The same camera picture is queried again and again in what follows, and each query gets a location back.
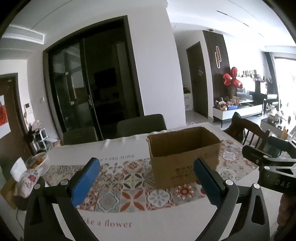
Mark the wooden chair right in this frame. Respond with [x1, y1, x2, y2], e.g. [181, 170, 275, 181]
[224, 112, 270, 151]

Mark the bowl of oranges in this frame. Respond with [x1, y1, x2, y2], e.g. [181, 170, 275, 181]
[25, 152, 50, 172]

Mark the red balloon dog decoration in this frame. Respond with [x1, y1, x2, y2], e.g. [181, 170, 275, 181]
[223, 67, 243, 88]

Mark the dark chair behind table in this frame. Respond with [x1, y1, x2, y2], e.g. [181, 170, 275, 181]
[116, 114, 167, 138]

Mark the dark double door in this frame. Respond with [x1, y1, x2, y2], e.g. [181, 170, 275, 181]
[43, 16, 144, 141]

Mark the floral tissue box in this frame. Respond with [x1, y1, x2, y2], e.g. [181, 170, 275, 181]
[10, 157, 43, 198]

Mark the patterned floral table mat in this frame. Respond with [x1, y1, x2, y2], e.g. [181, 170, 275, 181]
[44, 140, 256, 213]

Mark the right hand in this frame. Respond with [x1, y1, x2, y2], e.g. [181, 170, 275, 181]
[277, 194, 295, 240]

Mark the dark single door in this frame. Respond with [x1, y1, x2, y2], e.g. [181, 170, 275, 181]
[186, 42, 208, 118]

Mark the white tv cabinet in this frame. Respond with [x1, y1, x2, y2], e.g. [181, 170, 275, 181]
[213, 104, 263, 127]

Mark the brown cardboard box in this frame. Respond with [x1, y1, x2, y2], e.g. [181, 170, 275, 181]
[147, 126, 221, 189]

